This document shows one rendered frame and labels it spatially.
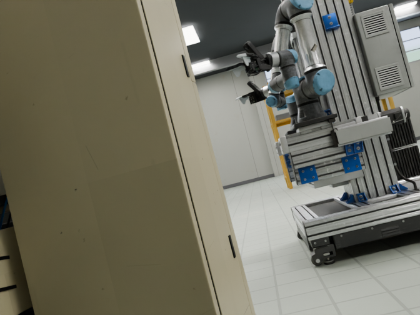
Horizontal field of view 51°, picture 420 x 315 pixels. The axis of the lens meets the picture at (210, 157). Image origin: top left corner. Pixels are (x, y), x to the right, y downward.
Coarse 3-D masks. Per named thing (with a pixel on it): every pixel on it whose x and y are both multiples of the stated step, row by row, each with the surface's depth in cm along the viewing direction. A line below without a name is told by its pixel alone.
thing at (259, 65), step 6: (264, 54) 215; (252, 60) 211; (258, 60) 210; (264, 60) 214; (270, 60) 213; (246, 66) 214; (252, 66) 209; (258, 66) 211; (264, 66) 213; (270, 66) 213; (246, 72) 214; (252, 72) 213; (258, 72) 214
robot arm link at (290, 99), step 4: (288, 96) 283; (292, 96) 281; (288, 100) 283; (292, 100) 281; (288, 104) 284; (292, 104) 281; (296, 104) 280; (288, 108) 285; (292, 108) 281; (296, 108) 280; (292, 112) 282; (296, 112) 280
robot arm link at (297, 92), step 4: (300, 80) 231; (300, 84) 230; (296, 88) 233; (300, 88) 229; (296, 92) 233; (300, 92) 230; (296, 96) 234; (300, 96) 232; (304, 96) 229; (296, 100) 235; (300, 100) 232; (304, 100) 231; (308, 100) 230
